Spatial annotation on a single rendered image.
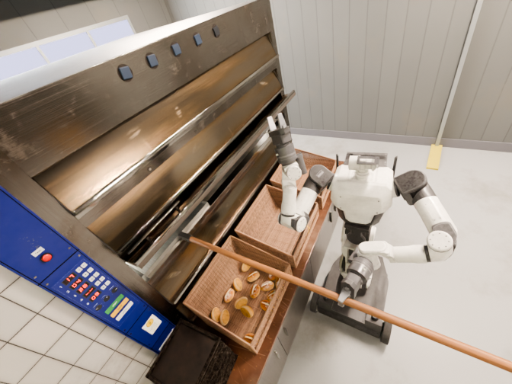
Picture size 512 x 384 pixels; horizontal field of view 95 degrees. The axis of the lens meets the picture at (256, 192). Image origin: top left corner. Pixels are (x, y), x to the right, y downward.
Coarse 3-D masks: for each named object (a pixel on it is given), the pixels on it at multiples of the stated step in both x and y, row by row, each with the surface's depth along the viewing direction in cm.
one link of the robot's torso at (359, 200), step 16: (336, 160) 123; (384, 160) 116; (336, 176) 117; (352, 176) 113; (368, 176) 110; (384, 176) 108; (336, 192) 114; (352, 192) 109; (368, 192) 106; (384, 192) 104; (352, 208) 115; (368, 208) 111; (384, 208) 108; (368, 224) 121
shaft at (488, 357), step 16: (192, 240) 133; (240, 256) 117; (272, 272) 107; (320, 288) 96; (352, 304) 89; (384, 320) 84; (400, 320) 82; (432, 336) 77; (464, 352) 73; (480, 352) 71
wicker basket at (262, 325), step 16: (240, 240) 173; (256, 256) 178; (272, 256) 164; (208, 272) 160; (240, 272) 181; (288, 272) 162; (208, 288) 159; (224, 288) 170; (192, 304) 149; (208, 304) 159; (224, 304) 165; (256, 304) 160; (272, 304) 144; (208, 320) 141; (240, 320) 155; (256, 320) 152; (240, 336) 147; (256, 336) 133; (256, 352) 137
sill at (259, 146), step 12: (264, 144) 202; (252, 156) 189; (240, 168) 180; (228, 180) 172; (216, 192) 165; (216, 204) 160; (204, 216) 152; (192, 228) 144; (180, 240) 139; (168, 252) 134; (144, 276) 126; (156, 276) 127
